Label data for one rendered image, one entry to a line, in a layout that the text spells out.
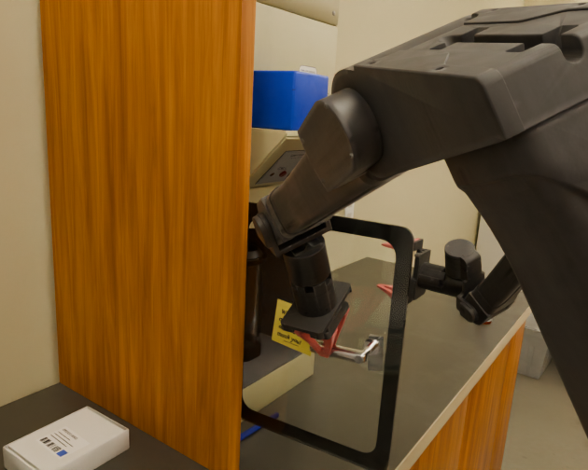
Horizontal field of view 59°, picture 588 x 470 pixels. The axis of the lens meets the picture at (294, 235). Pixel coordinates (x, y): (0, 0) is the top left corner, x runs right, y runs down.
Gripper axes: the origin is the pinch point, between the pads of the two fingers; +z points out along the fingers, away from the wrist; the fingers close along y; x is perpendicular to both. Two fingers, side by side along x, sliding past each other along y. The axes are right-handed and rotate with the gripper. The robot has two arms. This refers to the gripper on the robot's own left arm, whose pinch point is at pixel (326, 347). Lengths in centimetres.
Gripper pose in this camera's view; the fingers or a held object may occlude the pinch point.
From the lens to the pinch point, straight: 80.2
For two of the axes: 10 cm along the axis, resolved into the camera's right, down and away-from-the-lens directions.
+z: 1.9, 8.0, 5.7
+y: -4.6, 5.8, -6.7
